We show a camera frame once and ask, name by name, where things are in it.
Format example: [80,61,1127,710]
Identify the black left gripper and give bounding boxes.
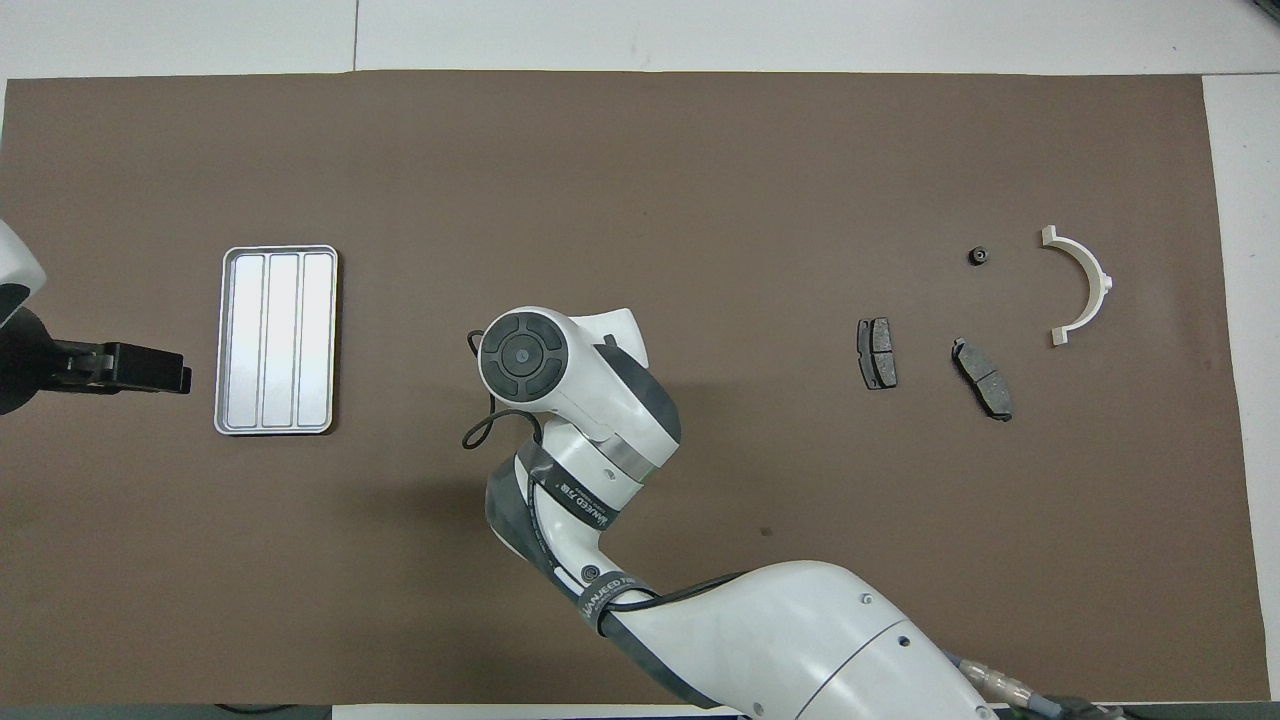
[0,308,193,416]

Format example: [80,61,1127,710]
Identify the silver metal tray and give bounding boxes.
[214,245,339,436]

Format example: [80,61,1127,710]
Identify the brown table mat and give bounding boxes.
[0,70,1271,706]

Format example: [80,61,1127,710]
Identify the rectangular dark grey brake pad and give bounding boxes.
[856,317,899,391]

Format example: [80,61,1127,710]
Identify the slanted dark grey brake pad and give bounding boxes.
[950,338,1014,423]

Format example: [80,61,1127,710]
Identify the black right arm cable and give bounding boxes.
[462,330,1131,720]

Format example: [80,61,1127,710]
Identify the white curved plastic bracket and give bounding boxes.
[1040,225,1114,347]

